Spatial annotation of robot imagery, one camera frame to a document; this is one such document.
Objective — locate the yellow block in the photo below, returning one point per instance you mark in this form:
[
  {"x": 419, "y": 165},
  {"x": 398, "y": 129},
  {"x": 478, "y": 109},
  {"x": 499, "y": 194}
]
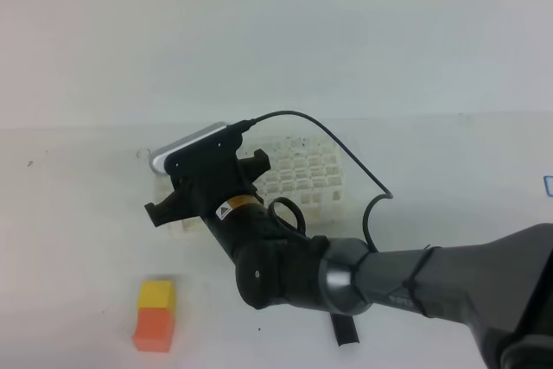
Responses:
[{"x": 157, "y": 294}]

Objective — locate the orange block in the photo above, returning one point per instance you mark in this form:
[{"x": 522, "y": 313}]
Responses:
[{"x": 154, "y": 330}]

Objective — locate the black zip tie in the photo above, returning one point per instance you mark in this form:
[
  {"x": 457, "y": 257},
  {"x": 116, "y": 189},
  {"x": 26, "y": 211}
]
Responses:
[{"x": 410, "y": 285}]

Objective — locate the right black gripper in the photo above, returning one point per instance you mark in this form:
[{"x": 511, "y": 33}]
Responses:
[{"x": 205, "y": 174}]

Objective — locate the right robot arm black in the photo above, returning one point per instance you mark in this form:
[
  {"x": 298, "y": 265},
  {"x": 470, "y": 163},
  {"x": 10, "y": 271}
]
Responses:
[{"x": 501, "y": 290}]

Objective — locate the clear test tube in rack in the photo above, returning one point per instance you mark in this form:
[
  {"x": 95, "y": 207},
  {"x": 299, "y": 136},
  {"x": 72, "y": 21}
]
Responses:
[{"x": 143, "y": 154}]

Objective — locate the white plastic test tube rack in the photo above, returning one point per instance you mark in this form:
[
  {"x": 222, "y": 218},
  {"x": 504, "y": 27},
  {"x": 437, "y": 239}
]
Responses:
[{"x": 304, "y": 169}]

